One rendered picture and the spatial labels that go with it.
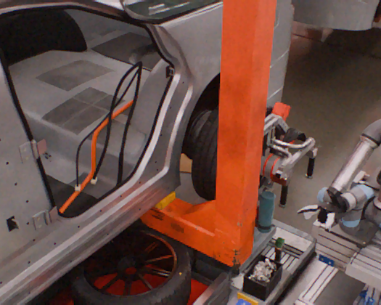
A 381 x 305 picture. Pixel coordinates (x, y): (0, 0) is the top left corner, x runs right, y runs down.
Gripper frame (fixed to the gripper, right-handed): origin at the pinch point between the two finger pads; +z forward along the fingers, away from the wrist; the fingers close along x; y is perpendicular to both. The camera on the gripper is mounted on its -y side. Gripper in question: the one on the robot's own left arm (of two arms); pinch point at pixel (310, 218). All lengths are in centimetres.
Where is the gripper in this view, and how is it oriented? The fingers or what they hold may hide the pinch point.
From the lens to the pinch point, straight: 220.7
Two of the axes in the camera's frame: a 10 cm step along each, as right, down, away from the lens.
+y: 0.4, 8.6, 5.2
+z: -7.5, 3.7, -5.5
